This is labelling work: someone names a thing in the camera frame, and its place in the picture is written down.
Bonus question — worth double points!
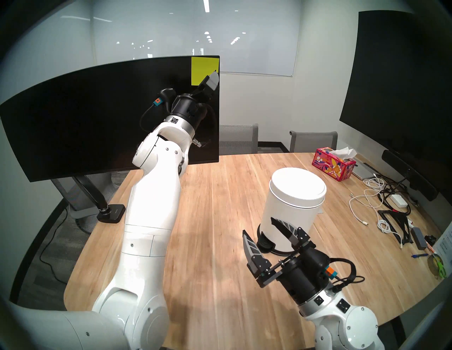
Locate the black curved desktop monitor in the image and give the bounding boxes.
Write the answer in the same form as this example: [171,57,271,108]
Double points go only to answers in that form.
[0,55,220,182]

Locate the large black wall television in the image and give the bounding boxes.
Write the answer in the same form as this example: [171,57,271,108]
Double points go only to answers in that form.
[340,11,452,193]

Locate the silver laptop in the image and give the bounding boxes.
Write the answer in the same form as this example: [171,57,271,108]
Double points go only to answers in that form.
[351,162,377,180]

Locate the white pedal trash can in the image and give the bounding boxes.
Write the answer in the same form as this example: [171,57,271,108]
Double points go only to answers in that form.
[257,168,327,255]

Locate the yellow sticky note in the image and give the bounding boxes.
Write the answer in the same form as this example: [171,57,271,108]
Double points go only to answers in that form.
[191,56,220,86]

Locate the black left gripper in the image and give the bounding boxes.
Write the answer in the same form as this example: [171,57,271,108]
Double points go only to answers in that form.
[171,70,220,129]

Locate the white meeting room sign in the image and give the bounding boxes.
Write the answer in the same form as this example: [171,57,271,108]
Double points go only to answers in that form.
[433,221,452,268]

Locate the black triangular laptop stand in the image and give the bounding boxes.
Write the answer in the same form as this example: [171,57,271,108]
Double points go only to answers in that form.
[377,209,414,245]

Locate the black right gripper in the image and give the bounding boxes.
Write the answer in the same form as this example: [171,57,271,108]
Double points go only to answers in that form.
[242,217,333,306]

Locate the red patterned tissue box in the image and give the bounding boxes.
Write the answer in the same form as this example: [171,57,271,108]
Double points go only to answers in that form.
[312,147,357,182]

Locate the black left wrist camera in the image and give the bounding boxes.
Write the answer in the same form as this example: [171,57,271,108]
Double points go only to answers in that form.
[156,88,177,106]

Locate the black cable bundle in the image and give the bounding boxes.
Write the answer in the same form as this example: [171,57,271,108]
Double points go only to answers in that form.
[377,176,412,216]

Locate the black video conference bar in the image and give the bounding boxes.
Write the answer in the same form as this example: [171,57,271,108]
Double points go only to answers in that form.
[381,150,438,201]

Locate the white charging cable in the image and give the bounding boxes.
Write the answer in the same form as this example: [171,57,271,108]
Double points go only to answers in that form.
[349,177,385,226]
[377,219,404,249]

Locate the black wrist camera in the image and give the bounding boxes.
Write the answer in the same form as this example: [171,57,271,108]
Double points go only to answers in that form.
[156,88,177,106]
[307,247,332,272]

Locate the grey rectangular adapter hub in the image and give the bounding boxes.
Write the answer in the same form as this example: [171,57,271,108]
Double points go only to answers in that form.
[410,227,428,250]

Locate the plain wall whiteboard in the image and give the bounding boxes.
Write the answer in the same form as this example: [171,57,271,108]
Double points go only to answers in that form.
[93,0,301,77]

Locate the black floor cable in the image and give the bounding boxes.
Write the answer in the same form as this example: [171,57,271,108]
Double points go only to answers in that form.
[39,207,69,285]

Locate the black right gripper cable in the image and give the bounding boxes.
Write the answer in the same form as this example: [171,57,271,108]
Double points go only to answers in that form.
[325,258,366,293]

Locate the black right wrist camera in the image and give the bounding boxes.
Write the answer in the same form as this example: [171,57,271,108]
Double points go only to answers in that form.
[307,247,332,272]

